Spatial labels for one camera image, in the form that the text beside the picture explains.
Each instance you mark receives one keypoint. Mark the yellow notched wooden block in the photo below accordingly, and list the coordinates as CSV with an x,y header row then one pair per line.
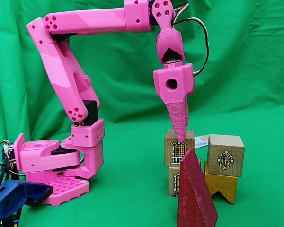
x,y
223,186

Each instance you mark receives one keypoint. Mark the green cloth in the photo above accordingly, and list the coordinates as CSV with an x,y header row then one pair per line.
x,y
251,94

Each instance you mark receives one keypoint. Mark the wooden cube door print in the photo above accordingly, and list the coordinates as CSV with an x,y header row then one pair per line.
x,y
173,179

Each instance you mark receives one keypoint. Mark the blue controller board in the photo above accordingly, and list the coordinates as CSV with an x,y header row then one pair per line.
x,y
10,153

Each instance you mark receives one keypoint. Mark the red triangular roof block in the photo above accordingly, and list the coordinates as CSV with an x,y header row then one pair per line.
x,y
194,196

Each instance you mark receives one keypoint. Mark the wooden cube round window print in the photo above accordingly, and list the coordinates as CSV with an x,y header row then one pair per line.
x,y
226,156

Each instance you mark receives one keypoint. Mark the wooden cube tall window print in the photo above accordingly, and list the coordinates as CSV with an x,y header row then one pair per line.
x,y
170,151

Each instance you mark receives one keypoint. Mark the blue clamp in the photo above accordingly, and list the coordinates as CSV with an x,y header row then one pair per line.
x,y
11,194

